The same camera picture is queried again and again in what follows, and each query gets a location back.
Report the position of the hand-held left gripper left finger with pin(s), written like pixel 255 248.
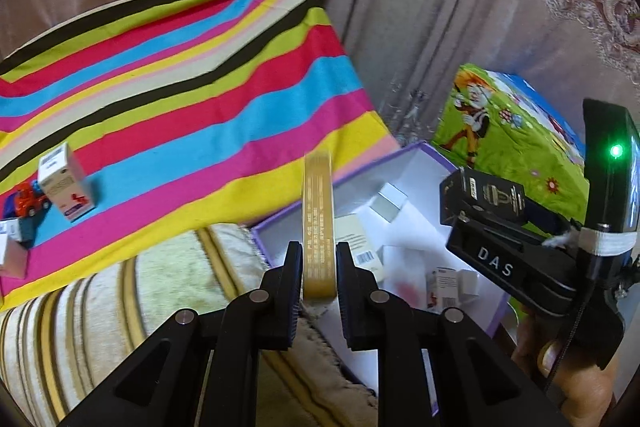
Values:
pixel 290 302

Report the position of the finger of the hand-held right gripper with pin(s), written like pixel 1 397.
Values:
pixel 455 202
pixel 545 217

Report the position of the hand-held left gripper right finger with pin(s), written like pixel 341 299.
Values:
pixel 350 302

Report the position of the black box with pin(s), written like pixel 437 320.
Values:
pixel 492 194

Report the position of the purple cardboard box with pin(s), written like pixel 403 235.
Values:
pixel 415 172

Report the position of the silver box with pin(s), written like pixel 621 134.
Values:
pixel 470 282
pixel 392 202

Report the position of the white pink box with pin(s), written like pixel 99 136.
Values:
pixel 400 262

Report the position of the tall beige box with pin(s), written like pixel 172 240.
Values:
pixel 357 237

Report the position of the small white barcode box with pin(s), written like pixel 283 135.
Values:
pixel 442 282

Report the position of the gold box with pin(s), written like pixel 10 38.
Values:
pixel 319 217

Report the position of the white barcode medicine box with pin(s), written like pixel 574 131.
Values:
pixel 62 179

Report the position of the red blue toy car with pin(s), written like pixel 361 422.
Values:
pixel 27 204

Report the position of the white grey box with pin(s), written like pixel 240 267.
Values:
pixel 12 259

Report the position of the white box red blue print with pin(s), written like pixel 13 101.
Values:
pixel 17 229

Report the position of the person's right hand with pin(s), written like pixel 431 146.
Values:
pixel 580 397

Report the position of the green cartoon mat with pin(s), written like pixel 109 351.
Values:
pixel 515 142

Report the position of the beige striped cushion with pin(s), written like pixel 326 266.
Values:
pixel 125 287

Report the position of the colourful striped cloth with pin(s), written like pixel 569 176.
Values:
pixel 200 82

